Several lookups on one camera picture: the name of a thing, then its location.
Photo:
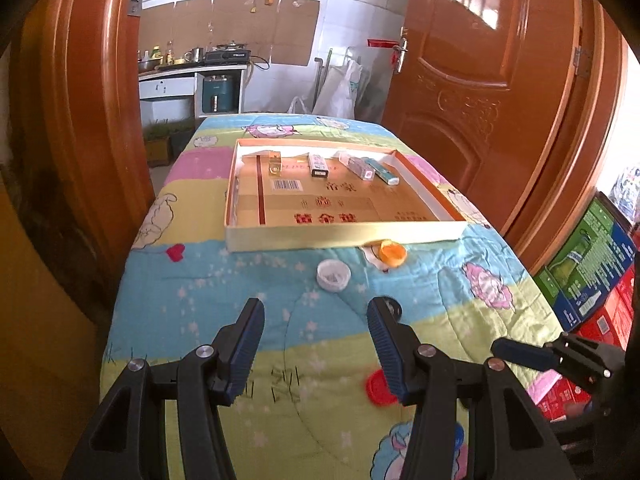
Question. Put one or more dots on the planter box with grass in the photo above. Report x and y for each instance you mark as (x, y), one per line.
(162, 142)

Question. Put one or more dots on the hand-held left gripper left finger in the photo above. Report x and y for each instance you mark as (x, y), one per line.
(245, 355)

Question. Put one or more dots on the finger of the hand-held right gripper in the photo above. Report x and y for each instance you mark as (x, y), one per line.
(522, 352)

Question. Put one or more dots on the black bottle cap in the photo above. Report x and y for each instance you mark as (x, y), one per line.
(395, 308)

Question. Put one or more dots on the black gas stove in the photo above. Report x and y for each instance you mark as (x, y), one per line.
(227, 55)

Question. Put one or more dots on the white woven sack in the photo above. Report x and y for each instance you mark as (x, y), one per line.
(340, 90)

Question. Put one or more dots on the cooking oil bottle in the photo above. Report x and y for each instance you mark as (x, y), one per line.
(170, 53)

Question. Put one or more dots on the cardboard wall panel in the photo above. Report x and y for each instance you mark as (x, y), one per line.
(285, 30)

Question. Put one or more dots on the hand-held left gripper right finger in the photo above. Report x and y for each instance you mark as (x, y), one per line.
(387, 355)

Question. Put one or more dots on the red printed carton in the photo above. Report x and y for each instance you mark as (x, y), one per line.
(605, 325)

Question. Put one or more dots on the white bottle cap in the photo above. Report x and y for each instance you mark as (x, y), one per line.
(333, 274)

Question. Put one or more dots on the black and white slim box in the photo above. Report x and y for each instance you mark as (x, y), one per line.
(318, 166)

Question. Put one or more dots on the shallow cardboard box tray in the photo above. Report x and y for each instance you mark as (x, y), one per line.
(340, 215)

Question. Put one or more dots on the plain wooden door leaf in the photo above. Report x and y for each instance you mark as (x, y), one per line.
(35, 310)

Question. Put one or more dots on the metal door hinge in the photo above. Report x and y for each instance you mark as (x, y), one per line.
(583, 61)

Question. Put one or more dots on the pink clear slim box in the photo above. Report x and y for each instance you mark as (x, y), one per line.
(356, 166)

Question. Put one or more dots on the red paper strip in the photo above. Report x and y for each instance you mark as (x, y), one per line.
(382, 43)

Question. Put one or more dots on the gold slim box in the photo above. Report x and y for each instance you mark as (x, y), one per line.
(274, 163)

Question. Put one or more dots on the teal slim box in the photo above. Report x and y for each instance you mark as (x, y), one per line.
(384, 172)

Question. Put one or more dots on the white kitchen counter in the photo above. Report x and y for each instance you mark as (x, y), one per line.
(165, 87)

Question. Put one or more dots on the red bottle cap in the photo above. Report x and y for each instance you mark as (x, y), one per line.
(377, 389)

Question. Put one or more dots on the metal kettle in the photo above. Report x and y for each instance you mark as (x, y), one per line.
(195, 55)

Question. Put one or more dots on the carved wooden door leaf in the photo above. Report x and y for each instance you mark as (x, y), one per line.
(475, 85)

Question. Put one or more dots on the yellow-orange bottle cap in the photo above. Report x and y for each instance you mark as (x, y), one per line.
(392, 253)

